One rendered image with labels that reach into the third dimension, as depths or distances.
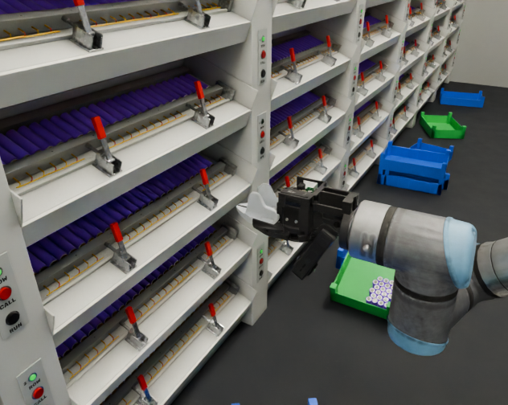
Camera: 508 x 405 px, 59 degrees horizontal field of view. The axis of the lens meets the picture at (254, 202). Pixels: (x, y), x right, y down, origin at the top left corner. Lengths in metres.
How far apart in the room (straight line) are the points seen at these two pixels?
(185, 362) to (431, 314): 0.68
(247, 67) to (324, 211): 0.47
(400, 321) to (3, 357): 0.57
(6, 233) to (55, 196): 0.09
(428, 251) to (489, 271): 0.16
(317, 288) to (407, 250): 0.95
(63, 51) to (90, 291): 0.39
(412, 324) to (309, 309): 0.80
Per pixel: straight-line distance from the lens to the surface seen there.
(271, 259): 1.50
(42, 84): 0.66
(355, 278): 1.57
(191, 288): 1.10
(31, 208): 0.70
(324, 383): 1.30
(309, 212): 0.69
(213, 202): 1.01
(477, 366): 1.46
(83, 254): 0.85
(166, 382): 1.17
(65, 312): 0.80
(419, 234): 0.65
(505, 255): 0.77
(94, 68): 0.71
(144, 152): 0.83
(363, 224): 0.66
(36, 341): 0.76
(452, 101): 3.83
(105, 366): 0.96
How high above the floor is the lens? 0.99
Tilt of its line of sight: 28 degrees down
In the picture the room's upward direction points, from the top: straight up
